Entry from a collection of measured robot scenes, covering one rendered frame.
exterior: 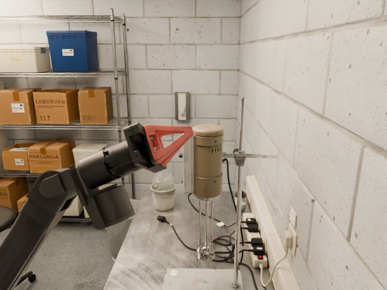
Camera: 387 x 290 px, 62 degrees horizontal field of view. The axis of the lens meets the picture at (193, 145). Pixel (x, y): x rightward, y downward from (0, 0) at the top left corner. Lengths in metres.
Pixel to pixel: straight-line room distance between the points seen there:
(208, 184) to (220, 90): 2.08
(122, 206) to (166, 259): 0.90
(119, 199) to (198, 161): 0.49
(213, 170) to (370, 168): 0.50
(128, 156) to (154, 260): 0.95
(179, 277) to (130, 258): 0.25
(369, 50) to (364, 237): 0.36
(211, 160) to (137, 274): 0.60
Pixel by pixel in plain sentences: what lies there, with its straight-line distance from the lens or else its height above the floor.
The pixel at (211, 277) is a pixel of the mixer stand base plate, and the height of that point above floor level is 0.76.
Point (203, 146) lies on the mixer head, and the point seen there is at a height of 1.31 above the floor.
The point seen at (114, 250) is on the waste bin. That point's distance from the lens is 2.67.
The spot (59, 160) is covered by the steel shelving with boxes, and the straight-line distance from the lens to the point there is 3.02.
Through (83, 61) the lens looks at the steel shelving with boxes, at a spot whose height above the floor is 1.51.
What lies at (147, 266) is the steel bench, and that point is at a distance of 1.43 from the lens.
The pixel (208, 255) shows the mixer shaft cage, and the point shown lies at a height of 0.91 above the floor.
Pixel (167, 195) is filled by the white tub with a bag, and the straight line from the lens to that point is 1.77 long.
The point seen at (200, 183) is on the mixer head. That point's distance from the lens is 1.04.
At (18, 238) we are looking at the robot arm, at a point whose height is 1.30.
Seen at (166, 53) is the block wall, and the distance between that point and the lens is 3.05.
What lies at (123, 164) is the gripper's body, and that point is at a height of 1.42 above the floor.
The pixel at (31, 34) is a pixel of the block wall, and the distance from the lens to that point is 3.40.
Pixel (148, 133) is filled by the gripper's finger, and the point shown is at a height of 1.47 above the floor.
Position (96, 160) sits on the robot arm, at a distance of 0.57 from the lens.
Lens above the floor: 1.60
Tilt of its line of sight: 16 degrees down
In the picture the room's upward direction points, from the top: straight up
